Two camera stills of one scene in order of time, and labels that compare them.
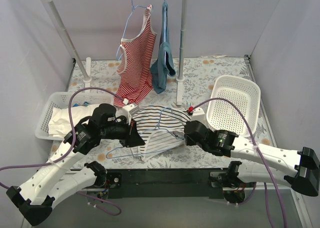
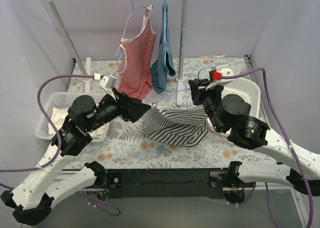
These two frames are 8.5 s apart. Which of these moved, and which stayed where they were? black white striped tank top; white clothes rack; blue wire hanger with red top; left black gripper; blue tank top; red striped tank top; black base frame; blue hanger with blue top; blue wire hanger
Moved: black white striped tank top; left black gripper; blue wire hanger
Stayed: blue tank top; black base frame; blue wire hanger with red top; blue hanger with blue top; white clothes rack; red striped tank top
